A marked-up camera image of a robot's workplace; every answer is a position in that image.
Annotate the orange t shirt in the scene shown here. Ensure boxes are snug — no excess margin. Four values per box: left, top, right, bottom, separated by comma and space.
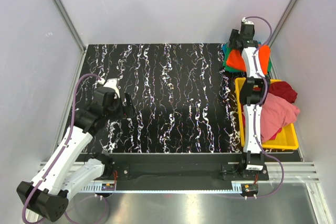
226, 45, 271, 74

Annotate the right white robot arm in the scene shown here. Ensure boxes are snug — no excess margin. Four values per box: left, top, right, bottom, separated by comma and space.
229, 24, 269, 180

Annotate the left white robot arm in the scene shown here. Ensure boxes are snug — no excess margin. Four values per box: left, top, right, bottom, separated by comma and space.
16, 79, 135, 223

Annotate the folded green t shirt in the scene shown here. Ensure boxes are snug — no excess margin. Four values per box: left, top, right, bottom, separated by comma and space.
223, 47, 272, 76

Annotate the dark red t shirt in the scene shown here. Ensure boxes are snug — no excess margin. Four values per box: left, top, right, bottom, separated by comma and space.
269, 81, 298, 104

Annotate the pink t shirt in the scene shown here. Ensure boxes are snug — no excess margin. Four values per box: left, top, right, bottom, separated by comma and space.
260, 93, 300, 143

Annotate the yellow plastic bin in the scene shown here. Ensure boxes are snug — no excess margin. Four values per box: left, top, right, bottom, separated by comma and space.
234, 77, 299, 151

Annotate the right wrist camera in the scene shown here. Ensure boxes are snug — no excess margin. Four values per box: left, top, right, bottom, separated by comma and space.
240, 17, 255, 37

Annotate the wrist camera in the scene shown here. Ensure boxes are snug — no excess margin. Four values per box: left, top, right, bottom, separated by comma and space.
103, 78, 120, 98
240, 17, 255, 37

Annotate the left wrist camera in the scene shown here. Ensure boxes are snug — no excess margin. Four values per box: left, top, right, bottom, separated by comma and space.
103, 78, 120, 98

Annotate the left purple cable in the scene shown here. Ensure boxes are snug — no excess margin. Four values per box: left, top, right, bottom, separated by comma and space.
20, 73, 112, 223

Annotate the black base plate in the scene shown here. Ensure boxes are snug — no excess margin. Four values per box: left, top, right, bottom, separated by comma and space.
112, 153, 269, 193

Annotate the aluminium frame rail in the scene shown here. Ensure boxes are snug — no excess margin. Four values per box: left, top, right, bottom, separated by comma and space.
52, 0, 87, 150

